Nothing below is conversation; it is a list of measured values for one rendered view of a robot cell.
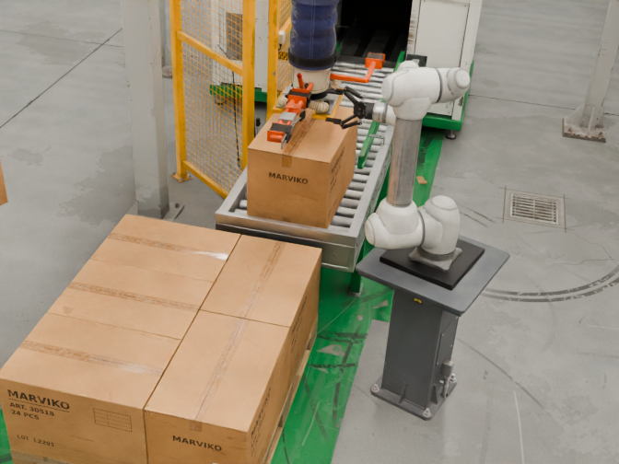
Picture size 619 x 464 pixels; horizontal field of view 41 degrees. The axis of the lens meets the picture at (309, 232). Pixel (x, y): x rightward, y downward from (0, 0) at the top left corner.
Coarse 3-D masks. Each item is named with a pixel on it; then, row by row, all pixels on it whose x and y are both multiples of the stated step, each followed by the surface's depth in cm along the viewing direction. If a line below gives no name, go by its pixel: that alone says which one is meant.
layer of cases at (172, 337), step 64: (128, 256) 383; (192, 256) 385; (256, 256) 387; (320, 256) 393; (64, 320) 343; (128, 320) 345; (192, 320) 347; (256, 320) 349; (0, 384) 316; (64, 384) 313; (128, 384) 315; (192, 384) 316; (256, 384) 318; (64, 448) 328; (128, 448) 319; (192, 448) 310; (256, 448) 320
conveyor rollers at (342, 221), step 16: (336, 64) 585; (352, 64) 583; (368, 96) 543; (368, 128) 505; (384, 128) 504; (368, 160) 468; (368, 176) 453; (352, 192) 439; (240, 208) 426; (352, 208) 432; (336, 224) 417
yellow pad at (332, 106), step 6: (336, 96) 404; (342, 96) 406; (318, 102) 398; (330, 102) 398; (336, 102) 399; (330, 108) 393; (336, 108) 395; (312, 114) 387; (318, 114) 388; (324, 114) 388; (330, 114) 388
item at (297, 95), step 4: (292, 88) 377; (296, 88) 377; (288, 92) 374; (292, 92) 376; (296, 92) 376; (300, 92) 376; (304, 92) 377; (308, 92) 376; (288, 96) 371; (292, 96) 370; (296, 96) 370; (300, 96) 373; (304, 96) 373; (308, 96) 372; (288, 100) 372; (296, 100) 371; (304, 100) 370; (308, 100) 371; (304, 104) 371; (308, 104) 373; (304, 108) 372
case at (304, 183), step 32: (320, 128) 410; (352, 128) 420; (256, 160) 392; (288, 160) 387; (320, 160) 383; (352, 160) 438; (256, 192) 402; (288, 192) 397; (320, 192) 392; (320, 224) 401
